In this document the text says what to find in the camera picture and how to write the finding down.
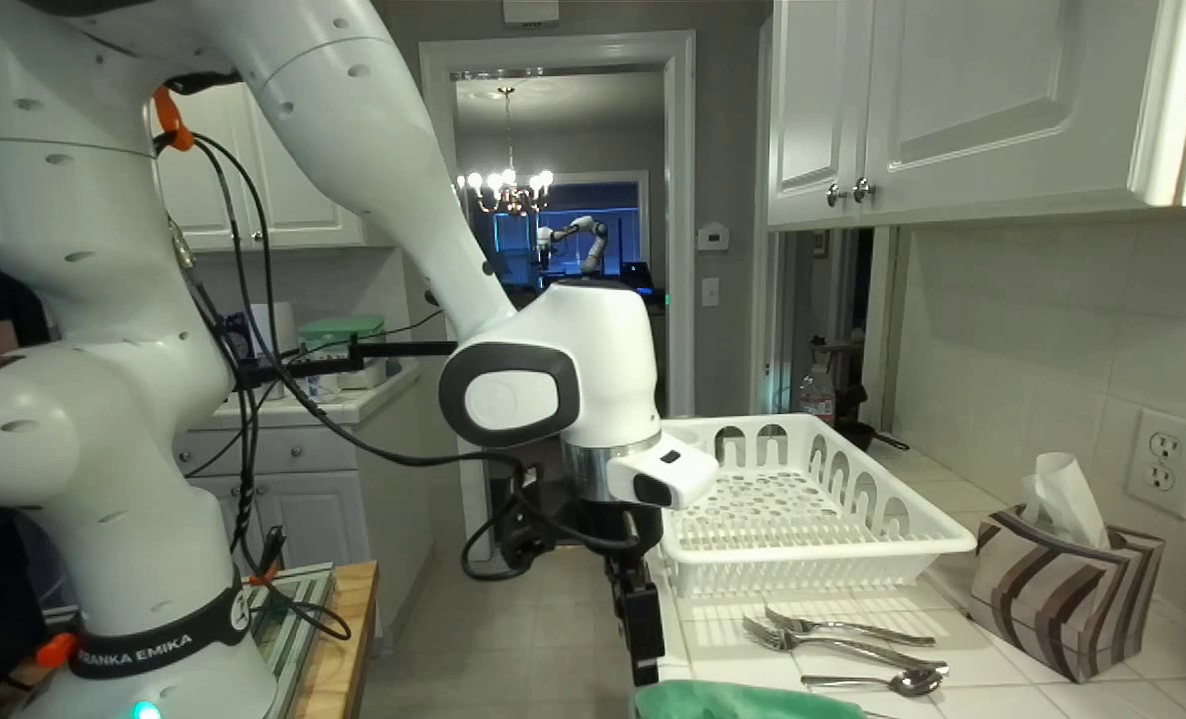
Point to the green box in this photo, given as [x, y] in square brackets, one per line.
[340, 334]

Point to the white upper cabinet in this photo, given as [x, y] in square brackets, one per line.
[991, 104]

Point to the white wall cabinet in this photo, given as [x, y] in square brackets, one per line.
[305, 203]

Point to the white plastic dishrack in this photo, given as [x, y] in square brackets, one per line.
[816, 504]

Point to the white drainboard tray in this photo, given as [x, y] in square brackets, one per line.
[714, 626]

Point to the lit chandelier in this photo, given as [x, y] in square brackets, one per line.
[505, 189]

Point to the white wall outlet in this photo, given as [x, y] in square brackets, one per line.
[1165, 462]

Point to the white tissue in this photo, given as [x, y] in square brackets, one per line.
[1065, 502]

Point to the striped tissue box cover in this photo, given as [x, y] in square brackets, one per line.
[1071, 601]

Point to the silver spoon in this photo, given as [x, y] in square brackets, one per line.
[903, 679]

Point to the white door frame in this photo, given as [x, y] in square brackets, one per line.
[681, 212]

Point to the silver fork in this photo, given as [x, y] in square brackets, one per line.
[831, 647]
[858, 626]

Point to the metal upper cabinet knob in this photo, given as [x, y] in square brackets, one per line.
[831, 195]
[863, 189]

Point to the wooden table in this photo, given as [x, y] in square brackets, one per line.
[345, 653]

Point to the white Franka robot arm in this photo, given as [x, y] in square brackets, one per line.
[87, 401]

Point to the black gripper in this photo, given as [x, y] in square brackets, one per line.
[591, 513]

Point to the white base cabinet with sink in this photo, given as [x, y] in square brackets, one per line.
[312, 494]

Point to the white thermostat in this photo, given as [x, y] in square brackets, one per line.
[714, 236]

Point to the clear bottle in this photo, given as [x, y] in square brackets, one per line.
[819, 380]

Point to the white light switch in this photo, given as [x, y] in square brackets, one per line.
[708, 295]

